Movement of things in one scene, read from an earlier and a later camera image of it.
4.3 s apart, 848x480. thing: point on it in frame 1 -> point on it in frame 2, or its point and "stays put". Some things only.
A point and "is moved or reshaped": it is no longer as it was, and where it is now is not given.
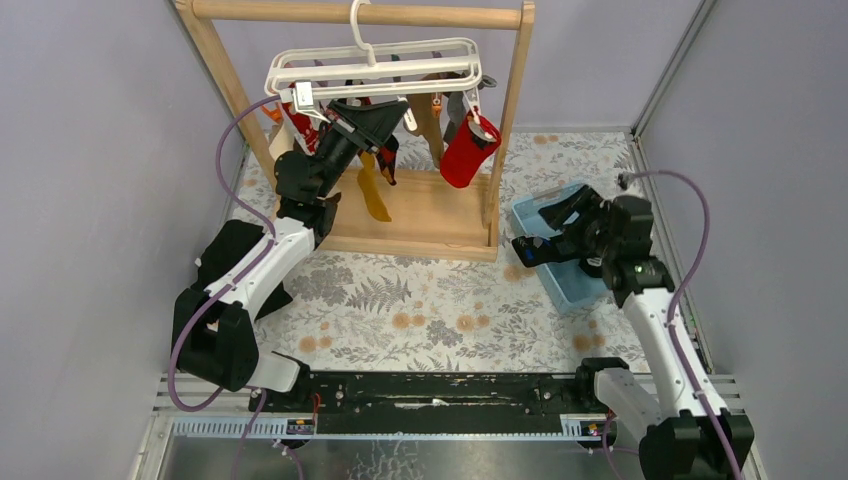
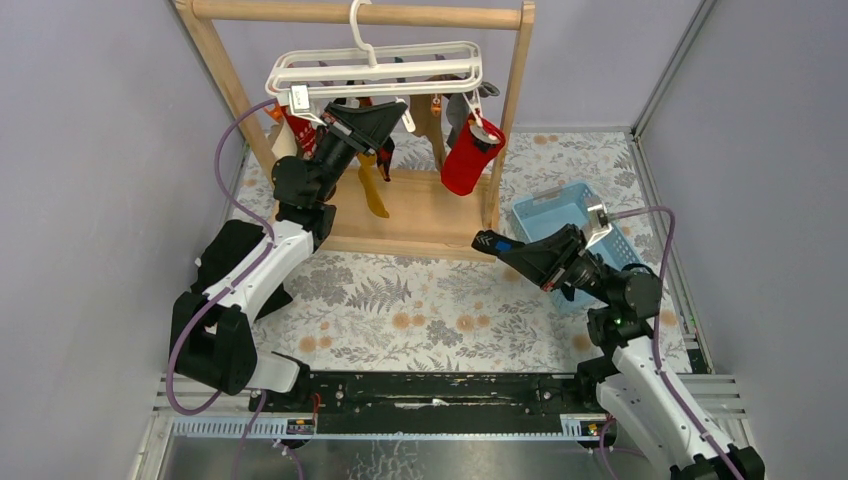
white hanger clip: (473, 100) stays put
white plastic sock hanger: (366, 67) stays put
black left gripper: (357, 125) stays put
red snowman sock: (469, 147) stays put
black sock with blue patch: (550, 250) is moved or reshaped
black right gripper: (586, 202) -> (552, 259)
